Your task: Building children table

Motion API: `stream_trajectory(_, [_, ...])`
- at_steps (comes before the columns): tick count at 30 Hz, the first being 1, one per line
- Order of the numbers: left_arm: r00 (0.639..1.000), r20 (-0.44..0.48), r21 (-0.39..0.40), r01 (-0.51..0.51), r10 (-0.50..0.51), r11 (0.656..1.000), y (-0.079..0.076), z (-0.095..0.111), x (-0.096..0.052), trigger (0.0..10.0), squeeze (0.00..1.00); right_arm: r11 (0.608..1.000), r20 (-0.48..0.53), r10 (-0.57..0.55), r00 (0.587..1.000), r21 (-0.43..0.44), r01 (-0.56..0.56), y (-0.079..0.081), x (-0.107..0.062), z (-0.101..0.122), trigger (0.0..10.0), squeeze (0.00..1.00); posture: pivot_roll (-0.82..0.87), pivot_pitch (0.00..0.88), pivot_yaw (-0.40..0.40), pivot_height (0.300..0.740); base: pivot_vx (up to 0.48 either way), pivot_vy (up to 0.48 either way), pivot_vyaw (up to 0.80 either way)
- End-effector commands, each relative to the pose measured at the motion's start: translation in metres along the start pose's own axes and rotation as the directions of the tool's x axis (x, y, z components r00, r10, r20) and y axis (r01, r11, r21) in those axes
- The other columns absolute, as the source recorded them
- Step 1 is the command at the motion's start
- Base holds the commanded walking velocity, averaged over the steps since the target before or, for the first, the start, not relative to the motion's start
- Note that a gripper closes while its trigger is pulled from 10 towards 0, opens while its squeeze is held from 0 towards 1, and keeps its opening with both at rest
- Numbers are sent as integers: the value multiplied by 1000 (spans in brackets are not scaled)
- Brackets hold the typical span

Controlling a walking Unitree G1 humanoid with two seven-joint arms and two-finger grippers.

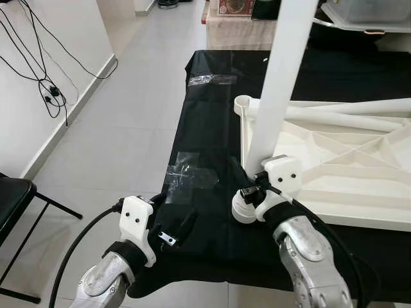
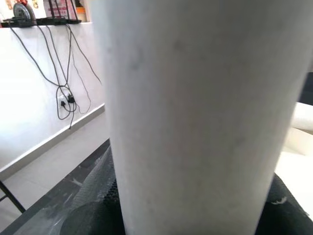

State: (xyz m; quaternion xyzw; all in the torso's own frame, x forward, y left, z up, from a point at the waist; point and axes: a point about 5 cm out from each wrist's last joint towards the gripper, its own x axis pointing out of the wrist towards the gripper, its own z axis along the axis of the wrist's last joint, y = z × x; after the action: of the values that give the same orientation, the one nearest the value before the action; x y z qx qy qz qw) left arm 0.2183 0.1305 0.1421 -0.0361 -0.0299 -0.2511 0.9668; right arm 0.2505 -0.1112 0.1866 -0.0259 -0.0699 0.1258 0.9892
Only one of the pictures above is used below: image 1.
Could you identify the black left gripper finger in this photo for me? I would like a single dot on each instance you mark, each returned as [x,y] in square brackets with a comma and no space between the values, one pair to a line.
[188,224]
[158,199]

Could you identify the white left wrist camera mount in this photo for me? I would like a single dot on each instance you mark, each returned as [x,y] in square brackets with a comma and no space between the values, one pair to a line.
[136,221]

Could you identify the clear plastic bag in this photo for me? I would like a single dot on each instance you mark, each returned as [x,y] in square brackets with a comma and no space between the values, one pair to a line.
[189,176]
[212,80]

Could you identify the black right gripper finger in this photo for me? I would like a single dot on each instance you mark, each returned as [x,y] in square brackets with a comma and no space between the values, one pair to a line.
[240,172]

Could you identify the black tablecloth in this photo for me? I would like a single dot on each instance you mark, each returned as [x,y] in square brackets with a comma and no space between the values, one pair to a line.
[212,250]

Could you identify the black folding chair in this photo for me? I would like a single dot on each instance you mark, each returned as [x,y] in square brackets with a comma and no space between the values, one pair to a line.
[13,199]

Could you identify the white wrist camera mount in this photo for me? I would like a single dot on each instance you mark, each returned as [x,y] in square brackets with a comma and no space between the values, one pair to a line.
[136,221]
[282,173]

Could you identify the green lidded clear box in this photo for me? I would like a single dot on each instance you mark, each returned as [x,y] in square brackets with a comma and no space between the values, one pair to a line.
[372,13]

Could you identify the white plastic table leg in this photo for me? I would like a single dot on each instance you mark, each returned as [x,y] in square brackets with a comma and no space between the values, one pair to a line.
[347,120]
[282,77]
[379,106]

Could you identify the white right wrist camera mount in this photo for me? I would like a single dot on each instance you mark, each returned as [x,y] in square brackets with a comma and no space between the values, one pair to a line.
[282,173]

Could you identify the white plastic table top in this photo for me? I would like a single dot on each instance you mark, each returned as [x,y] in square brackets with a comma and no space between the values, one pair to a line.
[359,192]

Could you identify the beige patterned cloth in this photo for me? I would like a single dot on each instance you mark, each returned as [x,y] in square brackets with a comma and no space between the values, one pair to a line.
[237,32]

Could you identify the orange lidded storage box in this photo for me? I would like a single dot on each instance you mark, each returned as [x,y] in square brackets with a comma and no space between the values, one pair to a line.
[236,6]

